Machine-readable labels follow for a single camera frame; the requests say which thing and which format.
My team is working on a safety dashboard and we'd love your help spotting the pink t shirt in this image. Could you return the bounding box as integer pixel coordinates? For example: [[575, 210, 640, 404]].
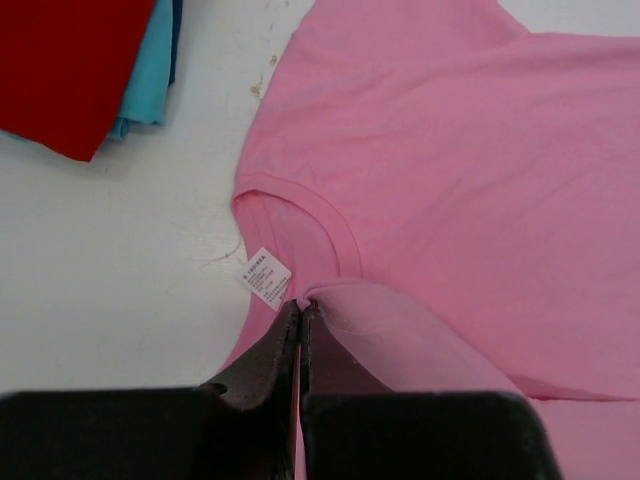
[[232, 1, 639, 479]]

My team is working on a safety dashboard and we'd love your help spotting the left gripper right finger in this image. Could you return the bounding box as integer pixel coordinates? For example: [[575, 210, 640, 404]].
[[300, 303, 397, 479]]

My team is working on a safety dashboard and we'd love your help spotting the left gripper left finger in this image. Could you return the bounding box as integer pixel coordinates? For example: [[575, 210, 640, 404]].
[[199, 302, 300, 480]]

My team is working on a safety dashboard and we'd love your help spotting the dark blue folded t shirt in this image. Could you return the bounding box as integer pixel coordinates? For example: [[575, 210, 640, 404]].
[[168, 0, 183, 86]]

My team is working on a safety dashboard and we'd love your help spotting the red folded t shirt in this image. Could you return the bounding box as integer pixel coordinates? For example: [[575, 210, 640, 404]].
[[1, 0, 155, 162]]

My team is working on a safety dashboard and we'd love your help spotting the teal folded t shirt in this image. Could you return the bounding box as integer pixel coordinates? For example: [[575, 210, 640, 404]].
[[108, 0, 172, 140]]

